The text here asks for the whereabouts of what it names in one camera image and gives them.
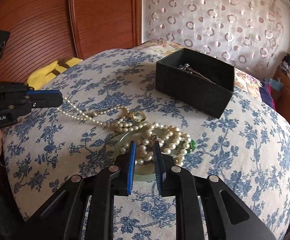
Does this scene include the pale green jade bangle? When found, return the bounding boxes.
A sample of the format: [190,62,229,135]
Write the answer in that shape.
[113,129,155,181]

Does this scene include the white pearl necklace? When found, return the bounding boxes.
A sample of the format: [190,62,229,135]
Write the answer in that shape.
[56,97,193,167]

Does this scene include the green bead bracelet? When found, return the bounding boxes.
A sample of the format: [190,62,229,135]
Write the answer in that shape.
[186,139,197,155]

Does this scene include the gold ring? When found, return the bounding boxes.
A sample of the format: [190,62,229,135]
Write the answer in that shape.
[130,111,148,124]

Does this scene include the black square jewelry box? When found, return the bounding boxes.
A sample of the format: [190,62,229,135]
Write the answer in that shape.
[155,48,235,118]

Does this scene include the yellow black cloth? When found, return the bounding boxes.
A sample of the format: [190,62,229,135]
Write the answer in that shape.
[27,57,82,90]

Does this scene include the brown louvered wooden wardrobe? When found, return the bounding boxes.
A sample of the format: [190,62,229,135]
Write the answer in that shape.
[0,0,142,82]

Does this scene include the blue floral bed cover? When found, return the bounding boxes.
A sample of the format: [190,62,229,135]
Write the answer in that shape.
[3,49,290,239]

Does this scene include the navy red blanket edge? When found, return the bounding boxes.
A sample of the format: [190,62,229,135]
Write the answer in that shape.
[259,81,275,110]

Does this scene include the blue plastic bag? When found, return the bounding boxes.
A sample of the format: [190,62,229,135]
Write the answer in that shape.
[266,79,284,91]

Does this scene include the pink circle sheer curtain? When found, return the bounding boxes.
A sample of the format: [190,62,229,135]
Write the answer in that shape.
[143,0,284,78]

